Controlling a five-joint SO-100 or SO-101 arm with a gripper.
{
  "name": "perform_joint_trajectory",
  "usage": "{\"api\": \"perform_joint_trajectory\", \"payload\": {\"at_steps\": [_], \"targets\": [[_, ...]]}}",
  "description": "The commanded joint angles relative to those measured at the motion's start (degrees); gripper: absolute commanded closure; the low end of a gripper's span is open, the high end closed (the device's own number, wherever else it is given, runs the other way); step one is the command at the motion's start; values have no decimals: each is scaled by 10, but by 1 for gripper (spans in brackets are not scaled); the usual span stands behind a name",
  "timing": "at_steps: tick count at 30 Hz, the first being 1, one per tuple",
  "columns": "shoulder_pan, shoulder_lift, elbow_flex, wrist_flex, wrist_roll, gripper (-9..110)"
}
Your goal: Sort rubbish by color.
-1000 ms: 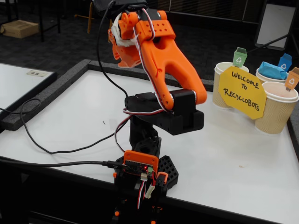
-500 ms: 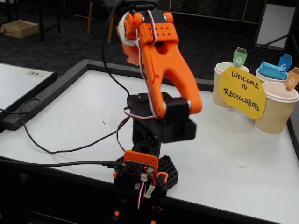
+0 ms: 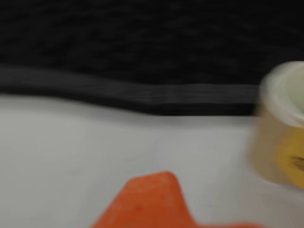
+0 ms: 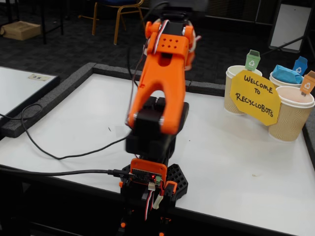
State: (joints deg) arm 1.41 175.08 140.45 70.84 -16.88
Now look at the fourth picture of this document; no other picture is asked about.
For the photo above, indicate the paper cup with blue label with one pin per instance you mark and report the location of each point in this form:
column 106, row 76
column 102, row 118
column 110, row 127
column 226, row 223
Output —
column 276, row 82

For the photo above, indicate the white standing board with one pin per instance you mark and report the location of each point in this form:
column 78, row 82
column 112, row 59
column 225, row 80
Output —
column 288, row 24

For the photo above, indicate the black metal table frame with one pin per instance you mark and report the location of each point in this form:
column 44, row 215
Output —
column 44, row 27

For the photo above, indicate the black foam border strip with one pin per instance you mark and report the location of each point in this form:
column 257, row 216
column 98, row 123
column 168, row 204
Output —
column 61, row 89
column 204, row 87
column 310, row 132

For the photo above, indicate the blue paper-wrapped packet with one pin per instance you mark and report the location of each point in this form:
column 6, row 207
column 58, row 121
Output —
column 286, row 75

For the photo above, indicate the paper cup with green label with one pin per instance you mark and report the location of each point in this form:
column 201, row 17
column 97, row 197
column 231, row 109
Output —
column 230, row 98

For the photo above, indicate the white side table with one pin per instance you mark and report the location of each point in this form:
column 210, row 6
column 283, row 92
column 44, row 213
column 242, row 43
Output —
column 14, row 88

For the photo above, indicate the yellow welcome sign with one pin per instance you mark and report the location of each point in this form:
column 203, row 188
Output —
column 256, row 98

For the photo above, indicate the orange controller board holder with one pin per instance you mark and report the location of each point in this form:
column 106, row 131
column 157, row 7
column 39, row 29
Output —
column 147, row 164

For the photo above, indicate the brown cardboard box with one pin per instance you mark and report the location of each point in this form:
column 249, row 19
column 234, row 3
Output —
column 19, row 30

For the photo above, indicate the blue paper bin label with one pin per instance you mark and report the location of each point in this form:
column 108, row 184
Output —
column 300, row 66

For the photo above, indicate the beige tape label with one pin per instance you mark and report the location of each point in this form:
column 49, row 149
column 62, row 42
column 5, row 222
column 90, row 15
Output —
column 39, row 77

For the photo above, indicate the wooden chair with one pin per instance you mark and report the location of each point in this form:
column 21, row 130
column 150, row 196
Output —
column 93, row 24

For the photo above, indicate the paper cup with orange label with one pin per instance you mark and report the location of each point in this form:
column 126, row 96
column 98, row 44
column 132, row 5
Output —
column 290, row 123

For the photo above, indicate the green paper bin label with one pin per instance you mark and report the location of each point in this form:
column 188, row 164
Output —
column 252, row 60

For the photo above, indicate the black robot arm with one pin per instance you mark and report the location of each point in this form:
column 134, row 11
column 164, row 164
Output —
column 157, row 81

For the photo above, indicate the orange paper bin label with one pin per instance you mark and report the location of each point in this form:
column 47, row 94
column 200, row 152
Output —
column 308, row 84

